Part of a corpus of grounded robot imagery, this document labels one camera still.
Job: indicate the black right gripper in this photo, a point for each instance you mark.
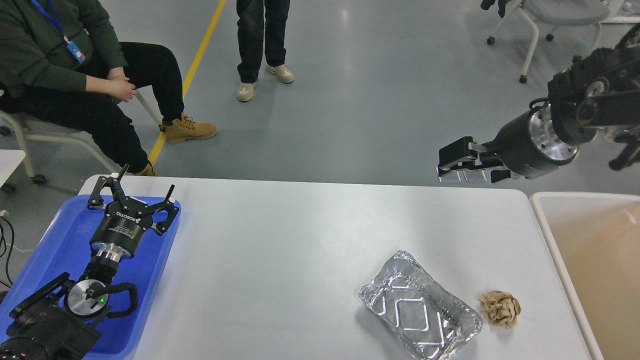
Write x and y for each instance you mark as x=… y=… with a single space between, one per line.
x=527 y=146

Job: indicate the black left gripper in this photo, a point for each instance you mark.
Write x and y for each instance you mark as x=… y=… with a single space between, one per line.
x=125 y=221

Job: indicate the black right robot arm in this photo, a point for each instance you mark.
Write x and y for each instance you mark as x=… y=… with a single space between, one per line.
x=597 y=93

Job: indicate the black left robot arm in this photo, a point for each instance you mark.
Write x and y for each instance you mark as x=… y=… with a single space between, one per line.
x=87 y=289

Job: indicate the blue plastic tray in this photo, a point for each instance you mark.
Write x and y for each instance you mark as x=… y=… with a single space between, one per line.
x=65 y=248

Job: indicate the white side table corner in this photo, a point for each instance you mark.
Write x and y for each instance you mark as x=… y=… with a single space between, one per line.
x=10 y=159

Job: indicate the beige plastic bin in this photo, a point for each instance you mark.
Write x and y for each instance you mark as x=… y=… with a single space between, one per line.
x=594 y=241

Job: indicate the white chair under seated person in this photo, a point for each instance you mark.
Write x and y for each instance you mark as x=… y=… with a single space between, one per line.
x=26 y=127

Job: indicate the crumpled brown paper ball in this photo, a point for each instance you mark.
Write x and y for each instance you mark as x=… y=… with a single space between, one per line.
x=501 y=308

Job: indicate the seated person green jacket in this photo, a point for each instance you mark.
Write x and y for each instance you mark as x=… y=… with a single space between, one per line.
x=62 y=62

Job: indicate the grey office chair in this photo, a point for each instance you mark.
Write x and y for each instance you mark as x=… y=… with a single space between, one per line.
x=556 y=13

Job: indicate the aluminium foil tray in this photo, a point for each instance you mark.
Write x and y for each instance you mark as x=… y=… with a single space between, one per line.
x=430 y=322

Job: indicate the standing person dark trousers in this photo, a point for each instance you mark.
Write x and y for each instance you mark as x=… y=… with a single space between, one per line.
x=261 y=29

